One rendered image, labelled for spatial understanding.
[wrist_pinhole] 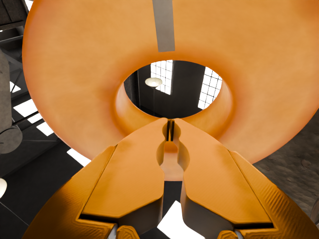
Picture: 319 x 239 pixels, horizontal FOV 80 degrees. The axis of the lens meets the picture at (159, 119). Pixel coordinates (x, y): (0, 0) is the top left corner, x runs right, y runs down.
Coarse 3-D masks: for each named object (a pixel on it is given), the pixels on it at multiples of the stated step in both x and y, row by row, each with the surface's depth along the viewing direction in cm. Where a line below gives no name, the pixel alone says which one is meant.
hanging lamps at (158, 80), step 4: (148, 80) 684; (152, 80) 690; (156, 80) 690; (160, 80) 682; (148, 84) 672; (152, 84) 676; (156, 84) 688; (160, 84) 662; (0, 180) 386; (4, 180) 384; (0, 184) 385; (4, 184) 382; (0, 188) 384; (4, 188) 378; (0, 192) 382; (4, 192) 366; (0, 196) 364; (8, 208) 415; (12, 212) 427
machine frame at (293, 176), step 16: (304, 128) 43; (288, 144) 47; (304, 144) 45; (272, 160) 52; (288, 160) 50; (304, 160) 47; (272, 176) 55; (288, 176) 52; (304, 176) 49; (288, 192) 55; (304, 192) 52; (304, 208) 55
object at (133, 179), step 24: (168, 120) 12; (120, 144) 10; (144, 144) 10; (120, 168) 8; (144, 168) 8; (96, 192) 7; (120, 192) 7; (144, 192) 7; (96, 216) 6; (120, 216) 6; (144, 216) 7
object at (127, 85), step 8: (16, 0) 628; (16, 8) 637; (24, 8) 648; (24, 16) 663; (0, 48) 1014; (8, 56) 966; (16, 56) 947; (16, 64) 956; (136, 72) 477; (128, 80) 465; (136, 80) 493; (128, 88) 482; (136, 88) 511; (128, 96) 501; (136, 96) 531; (136, 104) 551
